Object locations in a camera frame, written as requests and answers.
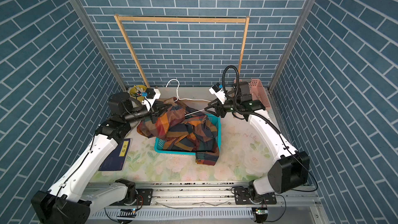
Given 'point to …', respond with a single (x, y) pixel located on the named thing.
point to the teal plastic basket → (159, 143)
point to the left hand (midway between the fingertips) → (173, 105)
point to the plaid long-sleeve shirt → (183, 127)
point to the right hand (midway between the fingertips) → (210, 107)
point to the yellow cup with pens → (136, 92)
